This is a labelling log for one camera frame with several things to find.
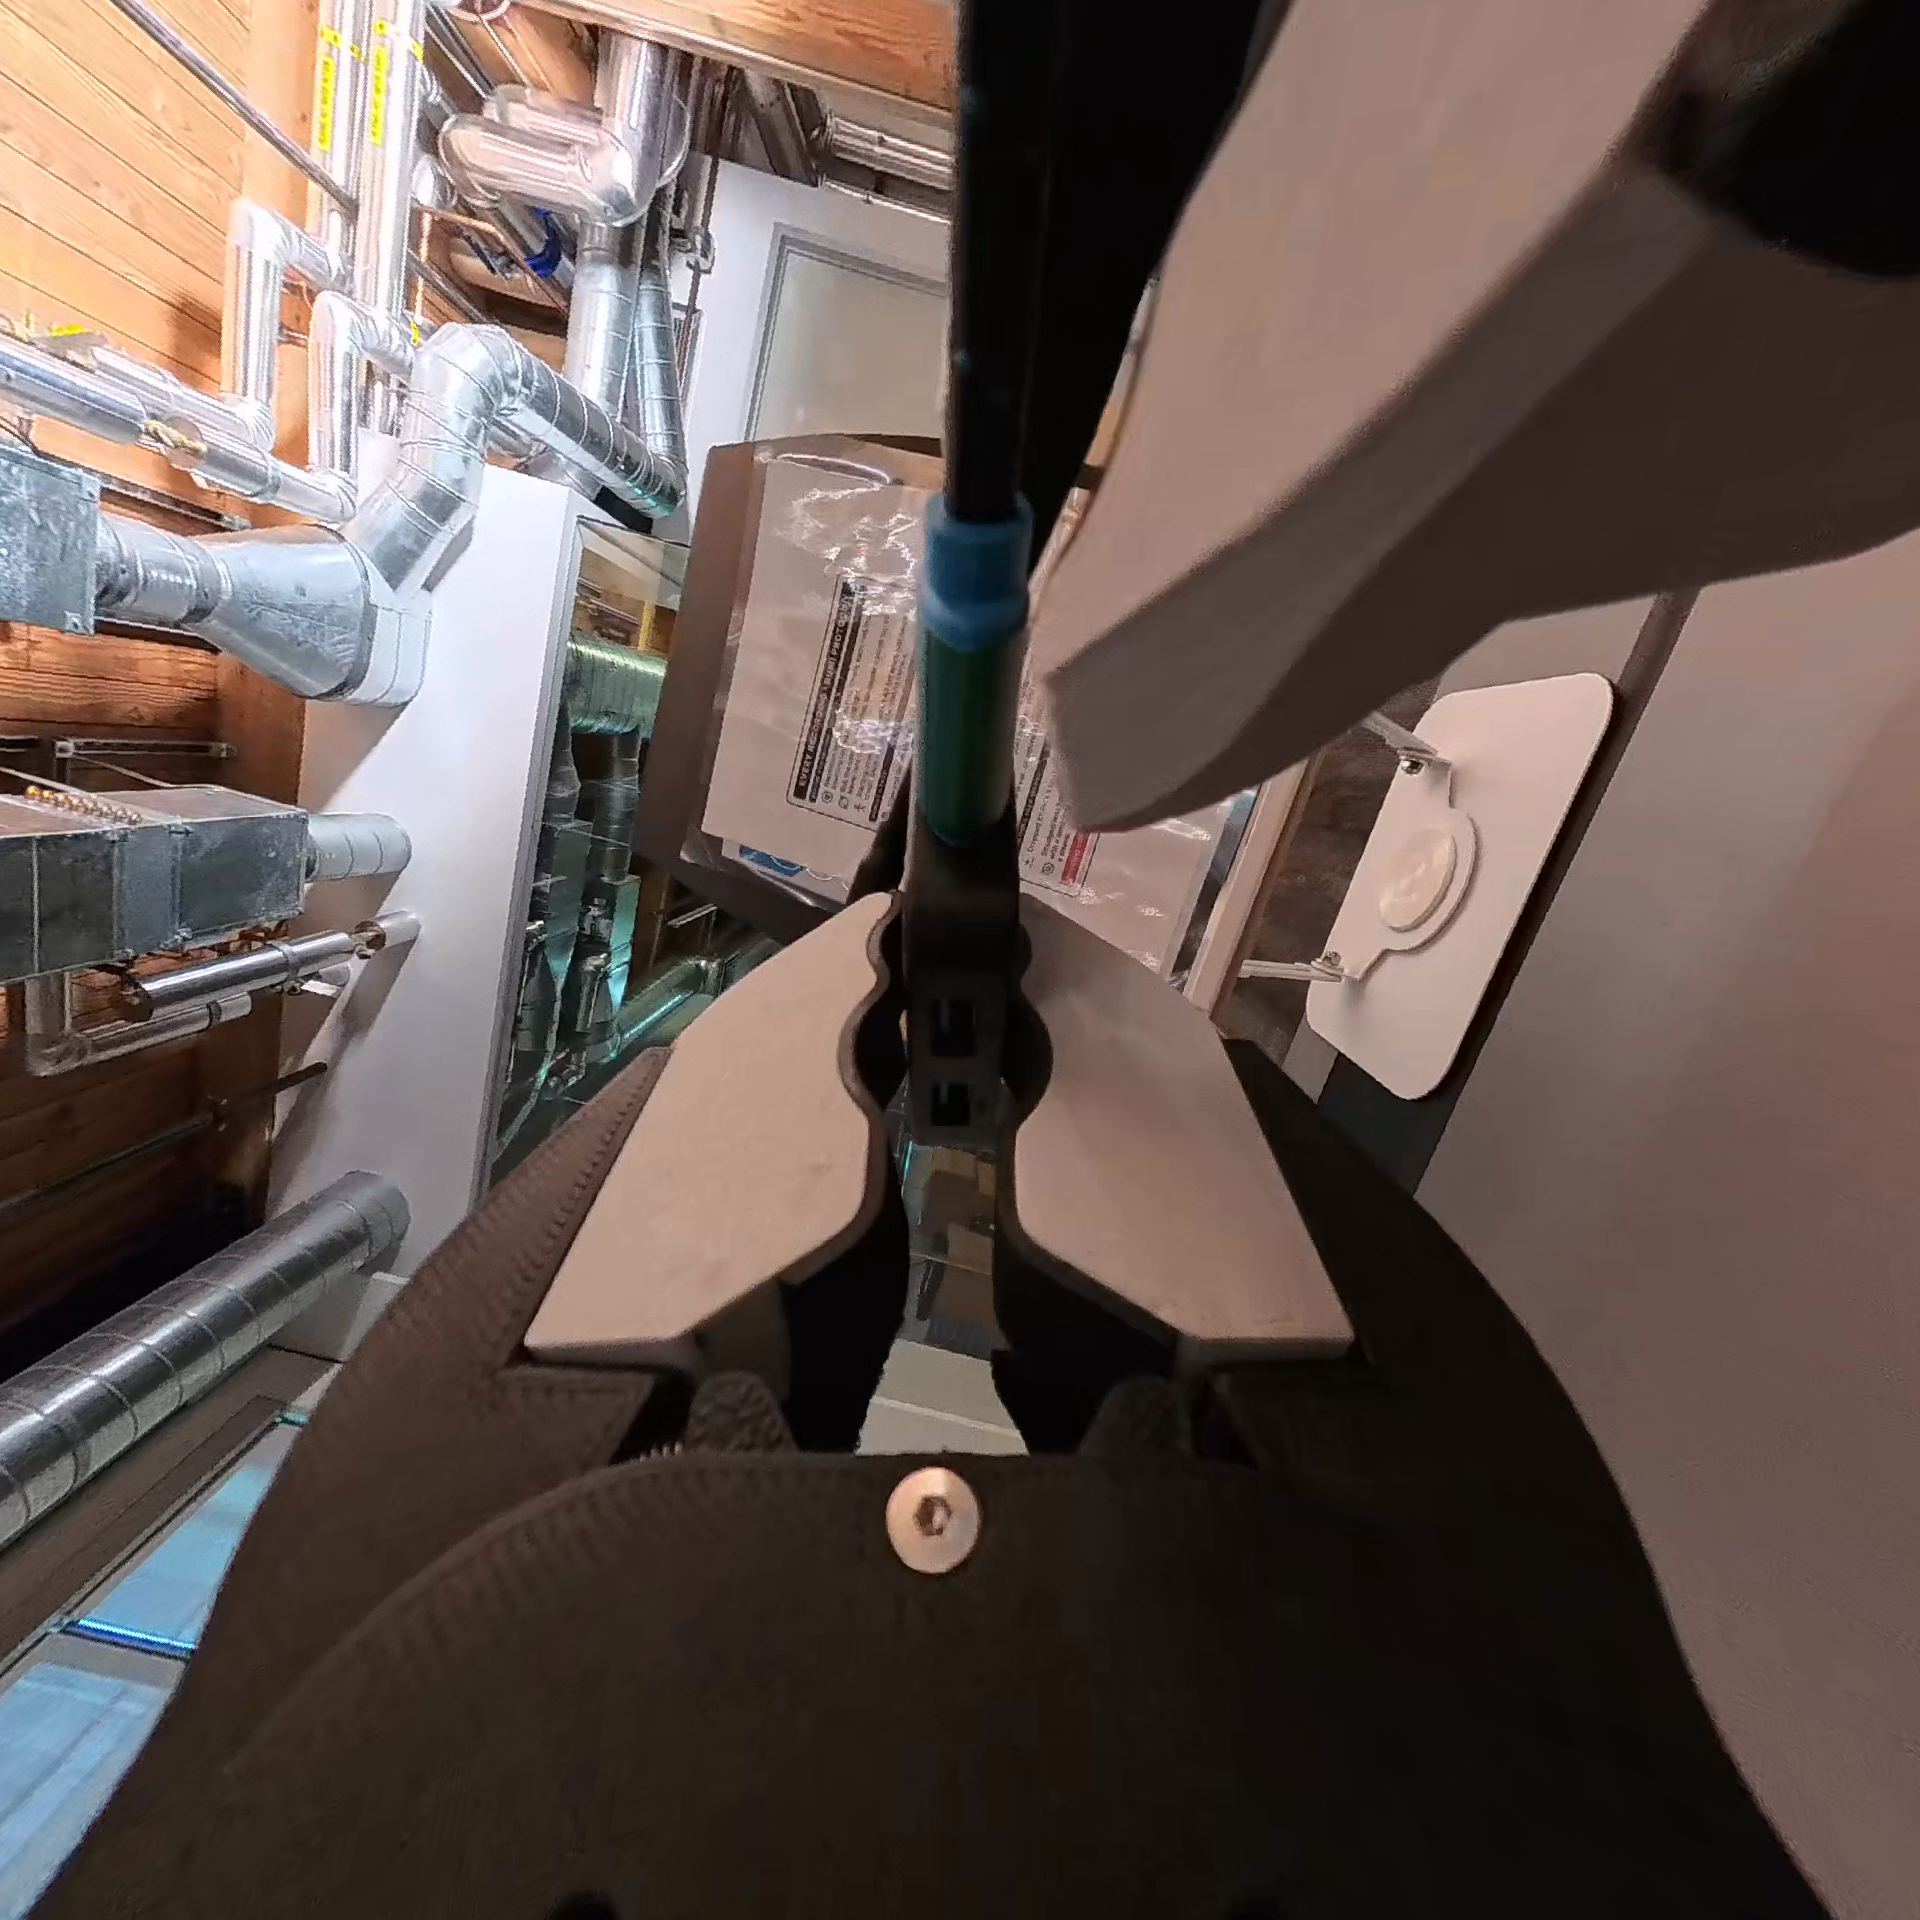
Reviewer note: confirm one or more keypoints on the dark brown panel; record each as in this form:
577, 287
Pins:
713, 600

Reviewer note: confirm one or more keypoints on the white sign stand base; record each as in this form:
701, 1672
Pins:
1516, 840

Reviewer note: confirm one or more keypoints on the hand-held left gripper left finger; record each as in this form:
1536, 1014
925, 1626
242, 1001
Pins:
720, 1172

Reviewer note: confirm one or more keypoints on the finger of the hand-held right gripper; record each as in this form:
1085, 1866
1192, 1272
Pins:
1425, 375

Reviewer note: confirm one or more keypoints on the silver ventilation ducts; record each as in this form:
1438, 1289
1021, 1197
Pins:
300, 585

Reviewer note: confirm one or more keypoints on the large spiral metal duct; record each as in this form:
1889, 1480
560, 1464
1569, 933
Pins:
181, 1349

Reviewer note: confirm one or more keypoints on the glass partition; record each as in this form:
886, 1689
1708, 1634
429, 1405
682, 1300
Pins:
600, 840

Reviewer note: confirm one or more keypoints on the light wooden rounded board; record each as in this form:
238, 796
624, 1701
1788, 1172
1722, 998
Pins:
1232, 930

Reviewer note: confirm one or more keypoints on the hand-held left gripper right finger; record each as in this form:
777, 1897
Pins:
1172, 1184

